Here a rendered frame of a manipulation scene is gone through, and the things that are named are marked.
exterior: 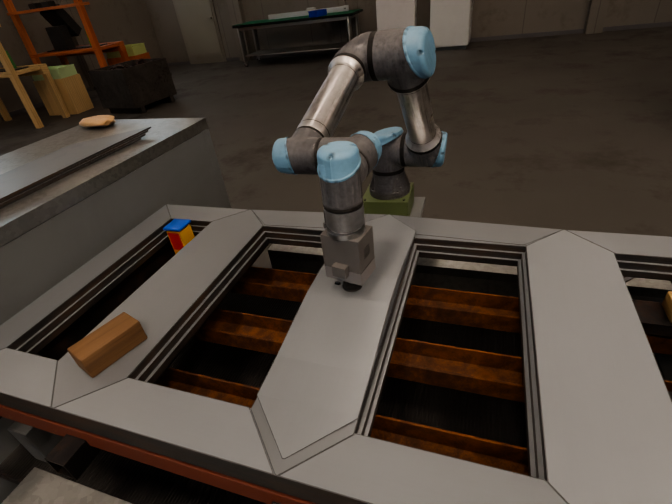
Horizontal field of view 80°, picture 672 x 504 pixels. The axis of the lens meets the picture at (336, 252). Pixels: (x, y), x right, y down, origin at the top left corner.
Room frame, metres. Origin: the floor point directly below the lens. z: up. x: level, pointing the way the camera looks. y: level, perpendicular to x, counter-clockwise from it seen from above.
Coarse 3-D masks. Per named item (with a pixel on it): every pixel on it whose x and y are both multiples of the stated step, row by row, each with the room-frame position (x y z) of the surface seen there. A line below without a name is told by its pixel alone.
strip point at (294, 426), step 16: (272, 400) 0.43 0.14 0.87; (272, 416) 0.40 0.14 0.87; (288, 416) 0.40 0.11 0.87; (304, 416) 0.39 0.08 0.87; (320, 416) 0.39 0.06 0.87; (336, 416) 0.38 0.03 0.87; (352, 416) 0.38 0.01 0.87; (272, 432) 0.37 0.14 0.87; (288, 432) 0.37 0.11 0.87; (304, 432) 0.36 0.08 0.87; (320, 432) 0.36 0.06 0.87; (288, 448) 0.34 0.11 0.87
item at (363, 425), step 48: (144, 240) 1.05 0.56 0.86; (288, 240) 1.00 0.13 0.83; (432, 240) 0.85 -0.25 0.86; (96, 288) 0.86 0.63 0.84; (528, 288) 0.64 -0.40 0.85; (48, 336) 0.71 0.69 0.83; (384, 336) 0.55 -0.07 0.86; (528, 336) 0.51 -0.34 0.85; (528, 384) 0.42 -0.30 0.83; (96, 432) 0.45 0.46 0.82; (336, 432) 0.36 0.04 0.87; (528, 432) 0.34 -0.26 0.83; (288, 480) 0.30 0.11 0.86
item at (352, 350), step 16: (288, 336) 0.56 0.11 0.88; (304, 336) 0.55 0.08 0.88; (320, 336) 0.55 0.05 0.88; (336, 336) 0.54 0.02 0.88; (352, 336) 0.53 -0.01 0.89; (368, 336) 0.53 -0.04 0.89; (288, 352) 0.52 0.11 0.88; (304, 352) 0.52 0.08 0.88; (320, 352) 0.51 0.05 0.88; (336, 352) 0.50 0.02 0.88; (352, 352) 0.50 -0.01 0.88; (368, 352) 0.49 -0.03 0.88; (352, 368) 0.47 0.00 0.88; (368, 368) 0.46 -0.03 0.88
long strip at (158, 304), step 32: (224, 224) 1.08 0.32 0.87; (256, 224) 1.06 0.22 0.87; (192, 256) 0.92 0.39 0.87; (224, 256) 0.90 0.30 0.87; (160, 288) 0.80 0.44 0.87; (192, 288) 0.78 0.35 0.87; (160, 320) 0.68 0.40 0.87; (128, 352) 0.59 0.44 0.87; (64, 384) 0.53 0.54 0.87; (96, 384) 0.52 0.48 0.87
